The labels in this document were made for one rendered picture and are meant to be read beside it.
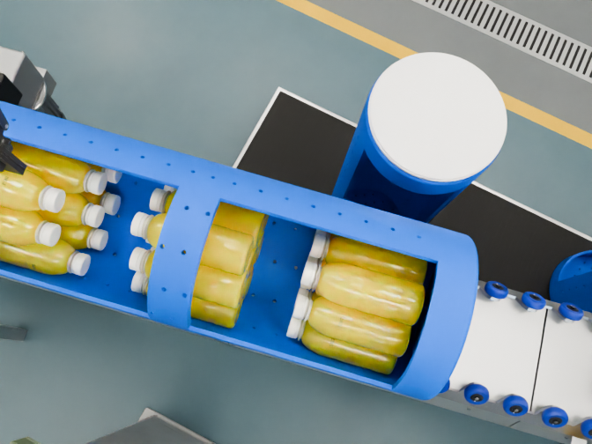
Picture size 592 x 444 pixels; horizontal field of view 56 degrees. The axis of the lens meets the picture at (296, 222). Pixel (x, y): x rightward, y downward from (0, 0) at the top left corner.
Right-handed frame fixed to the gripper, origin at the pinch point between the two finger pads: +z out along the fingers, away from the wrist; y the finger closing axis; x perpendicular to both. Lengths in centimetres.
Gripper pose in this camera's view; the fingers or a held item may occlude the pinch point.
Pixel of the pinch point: (3, 159)
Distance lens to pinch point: 84.0
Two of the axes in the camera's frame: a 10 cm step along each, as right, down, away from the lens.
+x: -9.6, -2.8, 0.2
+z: -0.5, 2.5, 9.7
